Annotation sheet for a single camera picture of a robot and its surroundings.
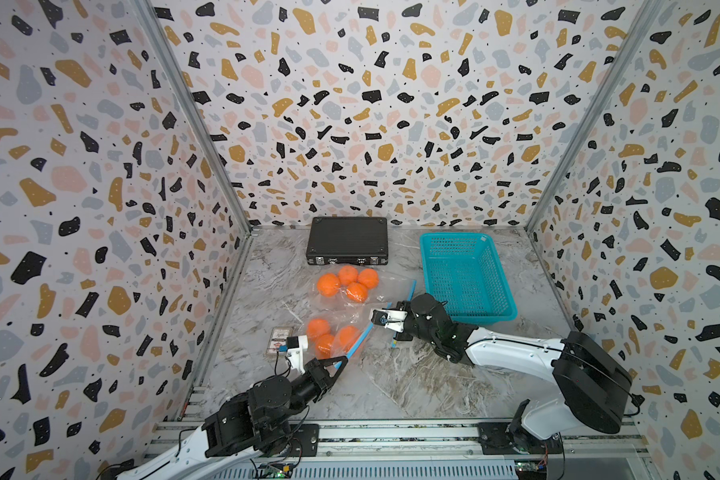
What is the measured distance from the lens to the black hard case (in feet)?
3.54

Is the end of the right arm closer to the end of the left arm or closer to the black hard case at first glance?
the end of the left arm

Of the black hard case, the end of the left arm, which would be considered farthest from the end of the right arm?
the black hard case
